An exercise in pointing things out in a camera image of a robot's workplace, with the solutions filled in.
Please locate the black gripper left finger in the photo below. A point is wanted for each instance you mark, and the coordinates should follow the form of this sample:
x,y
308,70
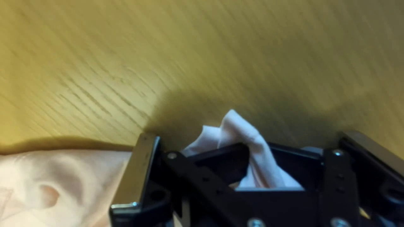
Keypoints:
x,y
214,161

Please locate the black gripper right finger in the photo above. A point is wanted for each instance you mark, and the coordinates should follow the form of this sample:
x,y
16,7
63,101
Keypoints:
x,y
338,184

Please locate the pink printed t-shirt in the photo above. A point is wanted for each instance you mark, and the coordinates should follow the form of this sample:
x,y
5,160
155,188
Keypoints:
x,y
63,189

